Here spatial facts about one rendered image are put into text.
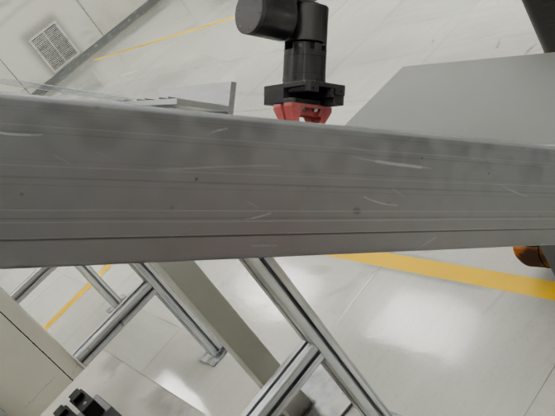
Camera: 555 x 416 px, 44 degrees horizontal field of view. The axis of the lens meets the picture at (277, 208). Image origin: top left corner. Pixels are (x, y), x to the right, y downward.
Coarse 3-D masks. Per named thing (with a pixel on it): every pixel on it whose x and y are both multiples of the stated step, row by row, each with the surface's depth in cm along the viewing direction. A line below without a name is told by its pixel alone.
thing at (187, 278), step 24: (168, 264) 134; (192, 264) 137; (192, 288) 138; (216, 288) 141; (216, 312) 141; (216, 336) 146; (240, 336) 145; (240, 360) 147; (264, 360) 149; (264, 384) 150; (312, 384) 163; (336, 384) 158; (288, 408) 154; (312, 408) 157; (336, 408) 153
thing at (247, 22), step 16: (240, 0) 86; (256, 0) 83; (272, 0) 84; (288, 0) 86; (240, 16) 86; (256, 16) 83; (272, 16) 84; (288, 16) 85; (240, 32) 86; (256, 32) 84; (272, 32) 85; (288, 32) 86
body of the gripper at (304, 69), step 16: (288, 48) 90; (304, 48) 88; (320, 48) 89; (288, 64) 89; (304, 64) 88; (320, 64) 89; (288, 80) 89; (304, 80) 86; (320, 80) 89; (304, 96) 90
